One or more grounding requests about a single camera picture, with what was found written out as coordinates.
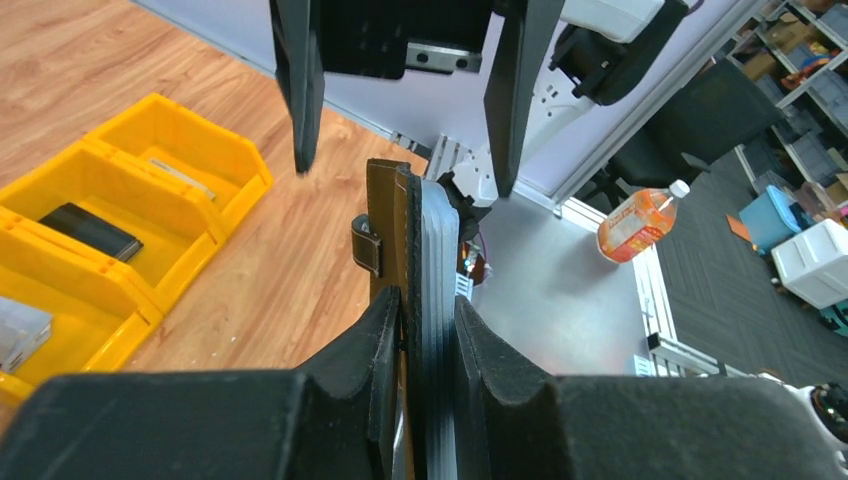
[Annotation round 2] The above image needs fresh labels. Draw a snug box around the storage shelf rack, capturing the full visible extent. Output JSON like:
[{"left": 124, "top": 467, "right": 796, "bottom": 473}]
[{"left": 718, "top": 1, "right": 847, "bottom": 188}]

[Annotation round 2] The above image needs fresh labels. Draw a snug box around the orange drink bottle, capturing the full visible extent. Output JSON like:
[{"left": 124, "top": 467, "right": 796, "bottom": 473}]
[{"left": 596, "top": 180, "right": 690, "bottom": 264}]

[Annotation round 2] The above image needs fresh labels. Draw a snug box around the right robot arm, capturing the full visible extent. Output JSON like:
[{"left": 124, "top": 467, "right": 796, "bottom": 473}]
[{"left": 269, "top": 1, "right": 690, "bottom": 209}]

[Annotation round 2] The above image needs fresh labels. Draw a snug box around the black VIP card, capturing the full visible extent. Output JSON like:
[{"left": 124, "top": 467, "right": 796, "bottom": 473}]
[{"left": 39, "top": 202, "right": 144, "bottom": 262}]

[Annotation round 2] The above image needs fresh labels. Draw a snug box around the yellow bin right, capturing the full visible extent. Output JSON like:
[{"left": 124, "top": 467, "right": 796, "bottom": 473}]
[{"left": 84, "top": 93, "right": 273, "bottom": 235}]

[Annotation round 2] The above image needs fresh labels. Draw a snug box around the black leather card holder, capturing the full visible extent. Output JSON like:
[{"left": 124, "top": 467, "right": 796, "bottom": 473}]
[{"left": 352, "top": 159, "right": 460, "bottom": 479}]

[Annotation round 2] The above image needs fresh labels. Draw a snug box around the yellow bin middle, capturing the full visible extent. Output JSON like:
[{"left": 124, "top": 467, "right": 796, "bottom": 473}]
[{"left": 1, "top": 141, "right": 227, "bottom": 314}]

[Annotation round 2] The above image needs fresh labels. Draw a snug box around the silver card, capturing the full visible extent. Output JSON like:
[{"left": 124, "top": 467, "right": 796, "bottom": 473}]
[{"left": 1, "top": 297, "right": 53, "bottom": 373}]

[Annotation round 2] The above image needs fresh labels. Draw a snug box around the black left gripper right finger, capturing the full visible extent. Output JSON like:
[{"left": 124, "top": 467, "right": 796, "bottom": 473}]
[{"left": 454, "top": 297, "right": 845, "bottom": 479}]

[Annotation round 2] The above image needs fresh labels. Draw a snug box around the yellow bin left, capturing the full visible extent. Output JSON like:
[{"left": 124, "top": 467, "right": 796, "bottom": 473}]
[{"left": 1, "top": 209, "right": 163, "bottom": 406}]

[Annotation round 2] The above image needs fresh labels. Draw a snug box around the white storage box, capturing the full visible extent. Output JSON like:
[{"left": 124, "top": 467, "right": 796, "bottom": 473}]
[{"left": 771, "top": 219, "right": 847, "bottom": 309}]

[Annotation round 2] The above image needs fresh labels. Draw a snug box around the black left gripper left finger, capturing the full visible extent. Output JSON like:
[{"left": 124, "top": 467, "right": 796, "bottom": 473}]
[{"left": 1, "top": 287, "right": 401, "bottom": 479}]

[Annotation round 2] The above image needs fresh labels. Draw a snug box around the yellow bin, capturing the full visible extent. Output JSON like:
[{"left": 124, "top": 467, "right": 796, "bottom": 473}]
[
  {"left": 84, "top": 93, "right": 273, "bottom": 235},
  {"left": 1, "top": 209, "right": 163, "bottom": 406},
  {"left": 1, "top": 141, "right": 227, "bottom": 314}
]

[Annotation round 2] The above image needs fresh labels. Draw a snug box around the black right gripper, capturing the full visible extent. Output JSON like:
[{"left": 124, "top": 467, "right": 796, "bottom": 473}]
[{"left": 269, "top": 0, "right": 564, "bottom": 198}]

